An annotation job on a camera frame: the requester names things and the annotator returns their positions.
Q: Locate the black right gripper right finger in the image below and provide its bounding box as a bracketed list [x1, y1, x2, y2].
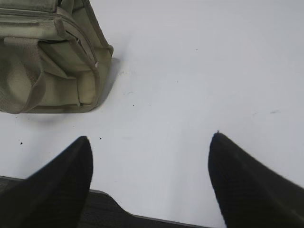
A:
[208, 133, 304, 228]

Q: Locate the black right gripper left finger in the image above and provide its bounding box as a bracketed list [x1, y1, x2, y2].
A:
[0, 136, 93, 228]

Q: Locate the yellow canvas tote bag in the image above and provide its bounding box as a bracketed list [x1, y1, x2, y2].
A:
[0, 0, 114, 114]

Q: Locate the black table edge strip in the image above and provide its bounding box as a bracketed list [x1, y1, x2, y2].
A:
[0, 175, 226, 228]

